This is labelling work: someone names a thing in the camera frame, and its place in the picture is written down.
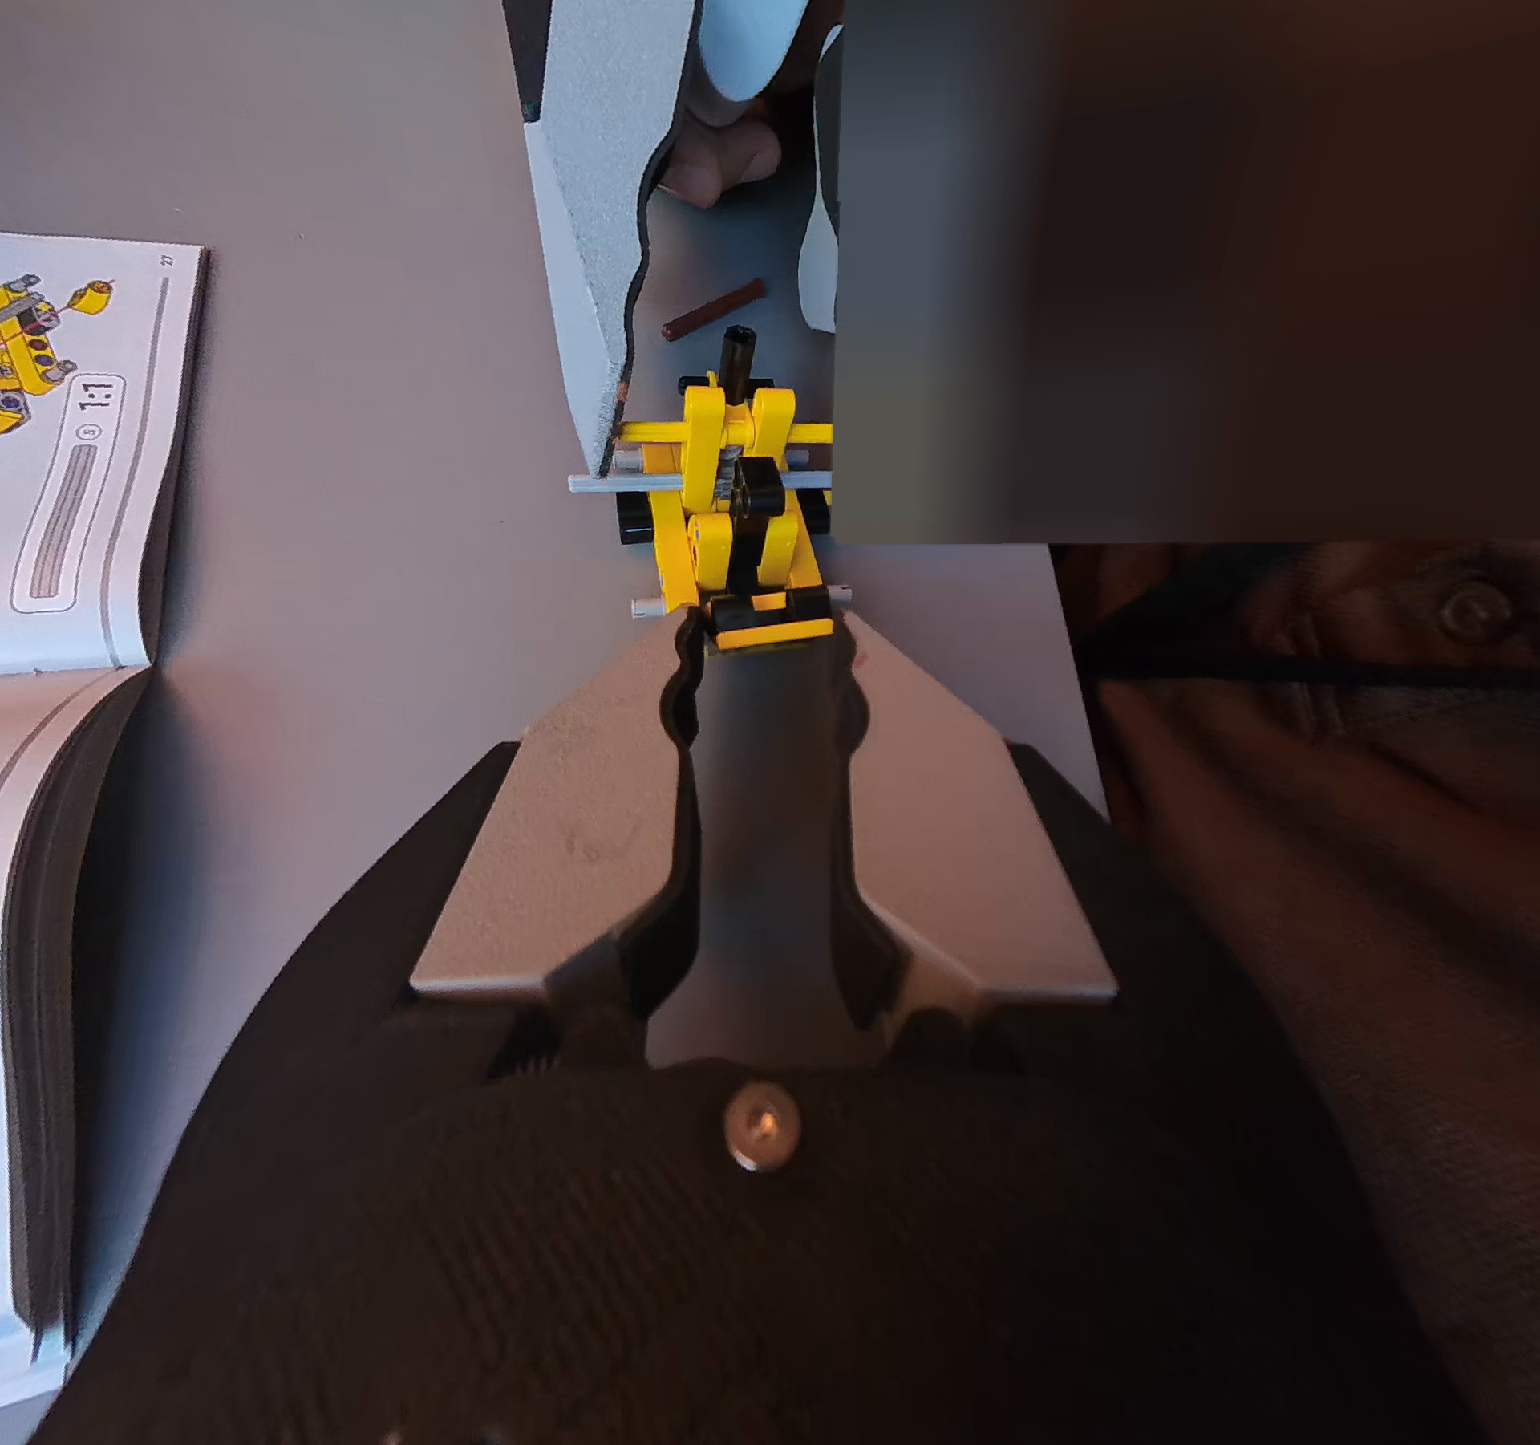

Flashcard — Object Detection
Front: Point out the brown lego axle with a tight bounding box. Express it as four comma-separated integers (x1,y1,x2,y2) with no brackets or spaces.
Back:
660,278,769,340

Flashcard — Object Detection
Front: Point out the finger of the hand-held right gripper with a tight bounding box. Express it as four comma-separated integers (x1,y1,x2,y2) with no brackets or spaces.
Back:
799,21,839,334
487,0,706,481

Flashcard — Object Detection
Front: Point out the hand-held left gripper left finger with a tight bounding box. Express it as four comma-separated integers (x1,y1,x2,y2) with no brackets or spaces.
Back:
409,608,702,1003

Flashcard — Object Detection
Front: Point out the lego instruction booklet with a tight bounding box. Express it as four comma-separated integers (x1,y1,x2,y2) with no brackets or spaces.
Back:
0,230,212,1405

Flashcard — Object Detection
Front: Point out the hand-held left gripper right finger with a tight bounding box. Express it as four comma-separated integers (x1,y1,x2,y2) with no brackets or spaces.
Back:
827,612,1120,1030

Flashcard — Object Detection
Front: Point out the yellow lego vehicle model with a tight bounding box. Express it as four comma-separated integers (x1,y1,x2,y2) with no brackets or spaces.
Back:
568,326,857,654

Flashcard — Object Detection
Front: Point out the person's right hand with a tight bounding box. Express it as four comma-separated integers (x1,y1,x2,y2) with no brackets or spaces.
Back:
656,21,839,206

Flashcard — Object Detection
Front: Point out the person's dark clothing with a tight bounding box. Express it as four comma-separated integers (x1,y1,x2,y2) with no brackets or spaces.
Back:
1052,543,1540,1445

